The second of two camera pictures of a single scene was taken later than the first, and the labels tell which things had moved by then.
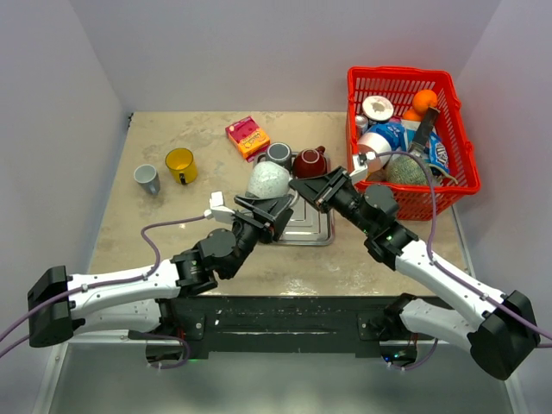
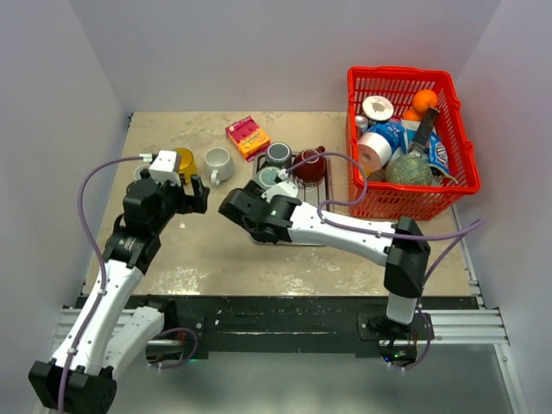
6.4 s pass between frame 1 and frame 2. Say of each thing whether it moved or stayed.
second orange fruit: stayed
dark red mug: stayed
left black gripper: moved
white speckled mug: moved
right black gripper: moved
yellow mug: stayed
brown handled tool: stayed
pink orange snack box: stayed
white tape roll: stayed
